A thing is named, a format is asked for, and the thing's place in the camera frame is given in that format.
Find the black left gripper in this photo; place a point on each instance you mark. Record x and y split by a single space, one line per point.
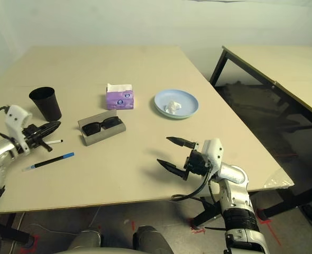
31 136

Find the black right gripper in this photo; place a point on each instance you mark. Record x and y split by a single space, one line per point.
197 162

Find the white marker pen black cap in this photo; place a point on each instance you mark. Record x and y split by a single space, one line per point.
55 142

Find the black pen blue cap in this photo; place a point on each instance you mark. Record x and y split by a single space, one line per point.
50 161

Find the black sunglasses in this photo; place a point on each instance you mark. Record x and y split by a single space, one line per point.
92 128

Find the white tissue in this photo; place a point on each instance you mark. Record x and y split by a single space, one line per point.
173 106

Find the grey glasses case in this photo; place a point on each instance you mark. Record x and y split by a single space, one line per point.
105 137

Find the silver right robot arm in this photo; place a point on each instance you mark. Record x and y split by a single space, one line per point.
235 209

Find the black plastic cup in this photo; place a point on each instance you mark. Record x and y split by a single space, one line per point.
49 105

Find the light blue plate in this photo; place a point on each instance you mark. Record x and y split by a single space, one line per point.
187 103

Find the black table leg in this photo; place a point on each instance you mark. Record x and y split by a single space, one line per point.
13 232
206 214

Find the purple tissue pack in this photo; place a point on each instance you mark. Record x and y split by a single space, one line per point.
119 101

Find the black zip tie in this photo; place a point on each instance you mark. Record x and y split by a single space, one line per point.
214 227

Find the grey robot right leg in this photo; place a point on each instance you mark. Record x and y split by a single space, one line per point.
150 239

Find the grey robot leg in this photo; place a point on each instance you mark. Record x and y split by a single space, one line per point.
150 239
86 239

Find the clear plastic film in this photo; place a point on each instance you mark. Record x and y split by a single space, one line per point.
277 181

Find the grey robot left leg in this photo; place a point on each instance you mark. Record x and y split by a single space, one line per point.
86 239

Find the grey robot torso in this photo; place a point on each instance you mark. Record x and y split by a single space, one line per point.
97 251

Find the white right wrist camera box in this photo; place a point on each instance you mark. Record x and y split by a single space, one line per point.
211 150

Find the beige side table black frame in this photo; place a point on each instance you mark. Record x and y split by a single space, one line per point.
291 61

